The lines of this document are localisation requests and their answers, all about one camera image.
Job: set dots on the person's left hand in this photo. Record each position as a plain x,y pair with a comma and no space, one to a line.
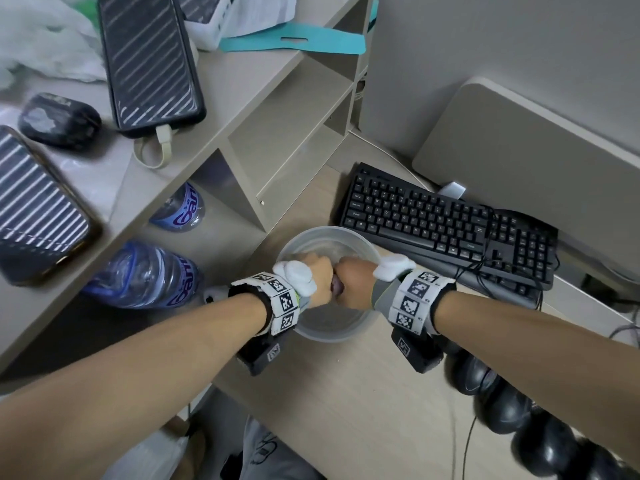
321,274

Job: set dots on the person's right hand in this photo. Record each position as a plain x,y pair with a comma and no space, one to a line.
359,282

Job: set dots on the person's right fingers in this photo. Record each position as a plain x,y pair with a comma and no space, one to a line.
341,274

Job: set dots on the person's left fingers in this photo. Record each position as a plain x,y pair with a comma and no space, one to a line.
329,277

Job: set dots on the small purple item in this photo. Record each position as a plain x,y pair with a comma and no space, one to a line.
338,285

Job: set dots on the person's left forearm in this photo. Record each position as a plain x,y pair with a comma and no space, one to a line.
130,374

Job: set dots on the person's right forearm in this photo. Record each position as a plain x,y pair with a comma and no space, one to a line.
540,349

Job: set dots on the clear plastic bowl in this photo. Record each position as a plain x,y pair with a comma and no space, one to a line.
327,322

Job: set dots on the marker-patterned left wrist band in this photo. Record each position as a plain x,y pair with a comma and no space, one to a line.
280,299

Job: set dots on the marker-patterned wrist band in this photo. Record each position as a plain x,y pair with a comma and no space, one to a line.
280,299
412,299

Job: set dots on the marker-patterned right wrist band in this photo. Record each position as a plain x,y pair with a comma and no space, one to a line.
412,299

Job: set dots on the black computer keyboard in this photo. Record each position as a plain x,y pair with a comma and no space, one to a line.
430,224

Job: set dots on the small white gadget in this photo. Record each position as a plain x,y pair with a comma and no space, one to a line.
215,294

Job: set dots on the white plug adapter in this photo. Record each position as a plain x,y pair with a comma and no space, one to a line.
454,190

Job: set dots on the beige desk shelf unit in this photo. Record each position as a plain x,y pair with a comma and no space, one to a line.
280,129

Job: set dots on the small clear water bottle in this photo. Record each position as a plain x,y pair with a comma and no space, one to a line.
180,209

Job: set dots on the person's grey trousers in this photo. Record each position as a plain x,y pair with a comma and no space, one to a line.
275,452

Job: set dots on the large clear water bottle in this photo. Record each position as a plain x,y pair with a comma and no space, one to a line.
145,274

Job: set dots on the beige rounded board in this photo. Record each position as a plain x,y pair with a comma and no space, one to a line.
540,159

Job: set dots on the translucent white bag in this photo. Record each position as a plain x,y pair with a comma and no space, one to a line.
145,457

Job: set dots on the white paper bag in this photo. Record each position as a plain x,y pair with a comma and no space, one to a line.
265,12

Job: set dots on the white box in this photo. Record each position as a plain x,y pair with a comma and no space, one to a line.
210,24

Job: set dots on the black-cased smartphone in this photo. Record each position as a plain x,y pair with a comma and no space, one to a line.
150,59

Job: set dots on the brown-cased smartphone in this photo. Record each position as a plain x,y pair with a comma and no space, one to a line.
40,214

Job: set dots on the black earbuds case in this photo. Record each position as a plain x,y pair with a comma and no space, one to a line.
60,119

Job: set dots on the white plastic bag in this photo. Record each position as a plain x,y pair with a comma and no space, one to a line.
45,39

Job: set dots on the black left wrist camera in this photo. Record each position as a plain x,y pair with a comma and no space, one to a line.
265,352

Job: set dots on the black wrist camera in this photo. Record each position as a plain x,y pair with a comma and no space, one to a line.
265,352
417,352

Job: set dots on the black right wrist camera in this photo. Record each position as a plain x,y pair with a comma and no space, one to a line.
417,352

